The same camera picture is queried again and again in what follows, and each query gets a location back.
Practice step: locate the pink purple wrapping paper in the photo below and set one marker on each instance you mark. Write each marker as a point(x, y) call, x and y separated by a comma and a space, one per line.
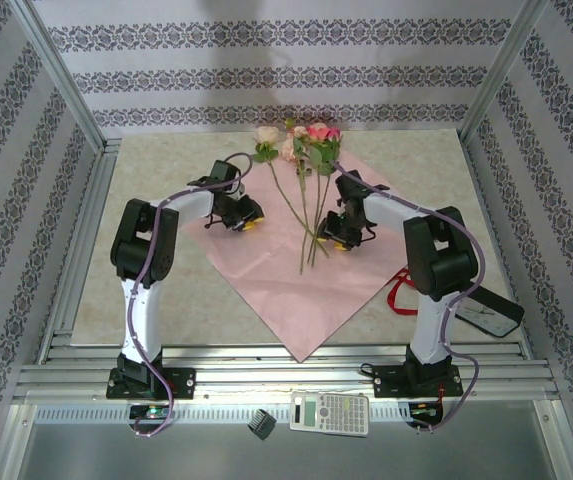
point(266, 280)

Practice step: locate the red satin ribbon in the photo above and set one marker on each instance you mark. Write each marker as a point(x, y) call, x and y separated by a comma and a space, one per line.
point(390, 299)

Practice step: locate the pale pink fake rose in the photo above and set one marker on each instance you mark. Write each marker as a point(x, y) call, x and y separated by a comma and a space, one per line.
point(267, 135)

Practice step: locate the magenta fake rose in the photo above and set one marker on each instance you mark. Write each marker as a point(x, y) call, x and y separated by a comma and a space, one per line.
point(334, 134)

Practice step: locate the coral fake rose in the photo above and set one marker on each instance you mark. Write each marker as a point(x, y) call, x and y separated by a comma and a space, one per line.
point(317, 131)

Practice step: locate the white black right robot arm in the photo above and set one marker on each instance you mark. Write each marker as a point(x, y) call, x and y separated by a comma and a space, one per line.
point(431, 320)

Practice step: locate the black alarm clock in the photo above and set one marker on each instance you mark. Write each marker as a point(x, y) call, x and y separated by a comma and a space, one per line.
point(496, 305)

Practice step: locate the grey scientific calculator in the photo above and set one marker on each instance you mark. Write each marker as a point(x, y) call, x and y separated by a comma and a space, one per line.
point(336, 412)

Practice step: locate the black ribbed plastic clip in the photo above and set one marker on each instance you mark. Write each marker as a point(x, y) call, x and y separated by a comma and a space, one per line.
point(262, 424)

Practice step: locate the small circuit board green light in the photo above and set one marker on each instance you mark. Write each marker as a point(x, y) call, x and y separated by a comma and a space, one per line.
point(152, 412)

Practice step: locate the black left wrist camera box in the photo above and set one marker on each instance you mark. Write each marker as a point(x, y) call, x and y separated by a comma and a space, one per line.
point(227, 171)

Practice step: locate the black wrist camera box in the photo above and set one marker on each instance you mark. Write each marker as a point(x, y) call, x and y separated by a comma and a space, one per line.
point(348, 185)
point(227, 171)

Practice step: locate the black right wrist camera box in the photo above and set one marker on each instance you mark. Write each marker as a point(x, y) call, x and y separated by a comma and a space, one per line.
point(348, 185)

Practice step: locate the aluminium extrusion frame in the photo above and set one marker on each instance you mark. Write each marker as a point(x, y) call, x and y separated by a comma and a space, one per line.
point(286, 372)

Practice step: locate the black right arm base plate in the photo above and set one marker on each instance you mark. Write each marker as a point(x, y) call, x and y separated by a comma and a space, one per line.
point(388, 382)

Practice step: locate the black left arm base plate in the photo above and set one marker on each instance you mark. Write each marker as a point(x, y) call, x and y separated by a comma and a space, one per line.
point(183, 382)

